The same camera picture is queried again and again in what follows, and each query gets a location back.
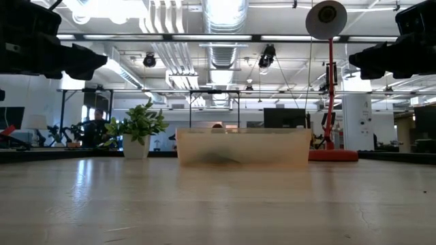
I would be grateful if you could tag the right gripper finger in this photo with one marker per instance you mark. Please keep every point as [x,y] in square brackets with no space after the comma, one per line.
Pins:
[374,63]

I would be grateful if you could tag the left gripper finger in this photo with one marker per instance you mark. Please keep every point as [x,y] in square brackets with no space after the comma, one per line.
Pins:
[85,63]

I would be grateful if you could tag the background black robot arm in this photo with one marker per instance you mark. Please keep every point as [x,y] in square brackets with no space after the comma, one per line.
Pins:
[64,135]

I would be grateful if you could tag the orange translucent plastic bin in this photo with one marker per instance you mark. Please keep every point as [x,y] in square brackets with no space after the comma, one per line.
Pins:
[238,146]

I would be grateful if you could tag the white pillar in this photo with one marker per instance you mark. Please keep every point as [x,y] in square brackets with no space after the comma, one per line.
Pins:
[357,122]

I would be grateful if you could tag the black round ceiling spotlight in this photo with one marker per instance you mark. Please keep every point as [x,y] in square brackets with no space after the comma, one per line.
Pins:
[149,60]

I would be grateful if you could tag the person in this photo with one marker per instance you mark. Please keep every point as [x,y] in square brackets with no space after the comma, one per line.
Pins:
[95,131]
[217,128]

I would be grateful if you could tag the large dark screen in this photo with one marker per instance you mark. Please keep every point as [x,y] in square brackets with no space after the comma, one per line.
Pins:
[425,126]

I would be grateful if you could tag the dark monitor screen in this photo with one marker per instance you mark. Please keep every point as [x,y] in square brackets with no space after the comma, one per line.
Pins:
[10,117]

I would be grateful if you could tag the red angled bar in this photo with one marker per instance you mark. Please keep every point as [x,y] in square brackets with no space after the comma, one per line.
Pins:
[7,131]

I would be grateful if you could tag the green plant in white pot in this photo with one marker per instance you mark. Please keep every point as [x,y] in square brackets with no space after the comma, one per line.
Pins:
[136,146]

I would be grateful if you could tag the red desk lamp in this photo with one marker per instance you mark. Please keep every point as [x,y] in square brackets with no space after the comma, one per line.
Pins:
[332,155]

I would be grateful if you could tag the black computer monitor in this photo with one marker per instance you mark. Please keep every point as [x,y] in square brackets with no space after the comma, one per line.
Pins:
[284,118]

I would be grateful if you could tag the black overhead rig beam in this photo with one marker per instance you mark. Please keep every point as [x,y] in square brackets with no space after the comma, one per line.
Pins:
[259,38]

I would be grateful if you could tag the black background rig frame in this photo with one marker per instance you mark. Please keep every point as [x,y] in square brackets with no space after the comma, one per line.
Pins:
[85,90]
[214,91]

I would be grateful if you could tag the black overhead camera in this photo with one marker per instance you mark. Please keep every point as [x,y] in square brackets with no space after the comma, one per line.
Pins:
[267,56]

